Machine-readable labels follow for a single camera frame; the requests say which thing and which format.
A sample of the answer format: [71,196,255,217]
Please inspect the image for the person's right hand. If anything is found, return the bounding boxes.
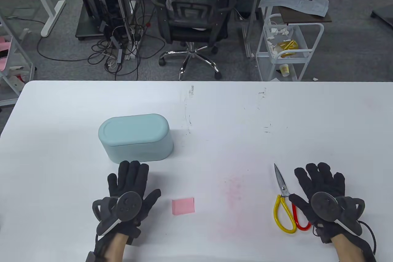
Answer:
[289,162,366,244]

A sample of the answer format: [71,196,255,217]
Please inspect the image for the black wheeled platform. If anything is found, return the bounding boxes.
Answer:
[76,13,106,41]

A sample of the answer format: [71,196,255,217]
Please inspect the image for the black right wrist sensor box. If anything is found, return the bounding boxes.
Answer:
[361,239,377,262]

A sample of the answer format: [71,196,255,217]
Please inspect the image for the yellow red handled scissors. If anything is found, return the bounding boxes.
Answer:
[273,163,312,234]

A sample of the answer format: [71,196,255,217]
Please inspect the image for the pile of white paper scraps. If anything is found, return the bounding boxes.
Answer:
[265,27,294,57]

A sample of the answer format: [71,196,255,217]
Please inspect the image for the white metal post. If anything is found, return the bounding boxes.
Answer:
[109,0,136,61]

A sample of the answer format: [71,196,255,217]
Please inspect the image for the pink waste paper sheet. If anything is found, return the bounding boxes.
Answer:
[172,197,195,215]

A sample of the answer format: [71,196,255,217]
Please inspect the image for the grey left hand controller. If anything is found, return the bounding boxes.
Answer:
[92,191,142,237]

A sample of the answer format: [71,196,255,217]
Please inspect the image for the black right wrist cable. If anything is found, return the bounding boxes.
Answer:
[359,220,377,262]

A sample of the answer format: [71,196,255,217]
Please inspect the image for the white rolling cart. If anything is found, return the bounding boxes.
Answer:
[255,14,325,82]

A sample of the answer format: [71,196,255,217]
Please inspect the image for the yellow packet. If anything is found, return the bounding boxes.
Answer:
[277,39,299,58]

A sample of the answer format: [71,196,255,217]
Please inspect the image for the grey hand controller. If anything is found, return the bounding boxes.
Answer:
[92,191,142,237]
[311,192,366,235]

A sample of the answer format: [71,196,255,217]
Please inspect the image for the white shelf rack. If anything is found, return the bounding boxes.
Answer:
[0,13,36,107]

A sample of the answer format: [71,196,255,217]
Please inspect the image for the tangle of black cables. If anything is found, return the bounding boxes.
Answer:
[37,0,166,81]

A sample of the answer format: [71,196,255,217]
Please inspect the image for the grey right hand controller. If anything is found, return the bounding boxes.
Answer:
[311,192,366,235]

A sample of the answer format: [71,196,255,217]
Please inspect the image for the black mesh office chair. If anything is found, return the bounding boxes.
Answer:
[150,0,238,80]

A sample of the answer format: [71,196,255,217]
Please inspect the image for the pink tray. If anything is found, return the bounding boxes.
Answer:
[0,35,13,72]

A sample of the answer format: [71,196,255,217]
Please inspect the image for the person's left hand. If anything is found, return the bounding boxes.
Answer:
[93,161,161,245]

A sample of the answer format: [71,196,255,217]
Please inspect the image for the brown board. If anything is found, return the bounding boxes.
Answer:
[278,6,333,24]

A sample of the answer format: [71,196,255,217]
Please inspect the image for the light blue lidded bin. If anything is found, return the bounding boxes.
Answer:
[98,114,174,164]

